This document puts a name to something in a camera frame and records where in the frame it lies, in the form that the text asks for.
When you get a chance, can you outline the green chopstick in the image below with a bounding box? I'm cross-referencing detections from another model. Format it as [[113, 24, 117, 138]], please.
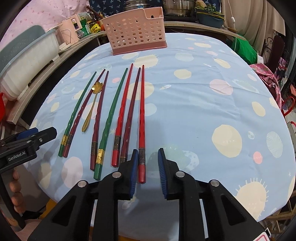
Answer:
[[93, 68, 128, 181], [58, 71, 97, 158]]

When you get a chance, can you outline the maroon chopstick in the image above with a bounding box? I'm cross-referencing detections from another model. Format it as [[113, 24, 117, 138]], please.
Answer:
[[90, 71, 109, 171], [63, 68, 106, 158], [119, 67, 141, 164]]

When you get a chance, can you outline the red chopstick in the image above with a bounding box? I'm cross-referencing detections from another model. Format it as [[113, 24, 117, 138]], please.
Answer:
[[111, 63, 133, 168], [138, 65, 146, 184]]

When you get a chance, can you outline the gold flower spoon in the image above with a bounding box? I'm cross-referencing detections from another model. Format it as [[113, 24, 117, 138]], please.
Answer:
[[81, 82, 103, 133]]

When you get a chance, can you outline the person's left hand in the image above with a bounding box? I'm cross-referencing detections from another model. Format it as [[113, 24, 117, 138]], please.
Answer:
[[9, 169, 26, 213]]

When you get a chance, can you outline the white plastic storage bin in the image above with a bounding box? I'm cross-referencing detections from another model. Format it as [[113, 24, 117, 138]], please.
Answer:
[[1, 25, 59, 101]]

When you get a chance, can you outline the blue planet-print tablecloth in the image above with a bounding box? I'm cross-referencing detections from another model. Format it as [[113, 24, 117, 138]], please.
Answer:
[[26, 33, 295, 240]]

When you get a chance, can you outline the pink electric kettle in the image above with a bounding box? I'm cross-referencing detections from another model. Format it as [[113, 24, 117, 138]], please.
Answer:
[[57, 14, 82, 45]]

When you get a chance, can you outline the pink floral curtain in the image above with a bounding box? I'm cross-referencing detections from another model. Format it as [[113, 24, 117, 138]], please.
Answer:
[[1, 0, 89, 49]]

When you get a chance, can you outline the yellow snack packet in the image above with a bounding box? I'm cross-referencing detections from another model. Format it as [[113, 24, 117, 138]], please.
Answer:
[[90, 23, 101, 34]]

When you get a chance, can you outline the pink floral garment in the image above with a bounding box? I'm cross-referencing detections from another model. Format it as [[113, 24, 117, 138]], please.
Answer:
[[250, 63, 282, 109]]

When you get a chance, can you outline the navy floral cloth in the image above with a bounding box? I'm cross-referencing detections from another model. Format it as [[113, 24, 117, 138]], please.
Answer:
[[89, 0, 126, 16]]

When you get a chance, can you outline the pink perforated utensil basket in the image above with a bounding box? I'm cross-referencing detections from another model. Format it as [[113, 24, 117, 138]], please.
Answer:
[[102, 7, 167, 55]]

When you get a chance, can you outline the green bag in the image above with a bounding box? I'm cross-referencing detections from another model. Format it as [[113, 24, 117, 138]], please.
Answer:
[[226, 37, 257, 65]]

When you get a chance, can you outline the stainless steel rice cooker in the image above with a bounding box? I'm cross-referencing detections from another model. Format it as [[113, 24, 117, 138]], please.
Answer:
[[125, 0, 151, 11]]

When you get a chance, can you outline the beige curtain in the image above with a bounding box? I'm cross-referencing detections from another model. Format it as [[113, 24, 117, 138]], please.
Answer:
[[221, 0, 285, 52]]

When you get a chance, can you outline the blue bowl with vegetables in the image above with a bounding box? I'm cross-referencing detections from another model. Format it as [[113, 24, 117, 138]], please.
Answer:
[[195, 7, 224, 29]]

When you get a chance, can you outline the stainless steel steamer pot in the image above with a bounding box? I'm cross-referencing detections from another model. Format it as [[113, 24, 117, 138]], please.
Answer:
[[163, 0, 196, 16]]

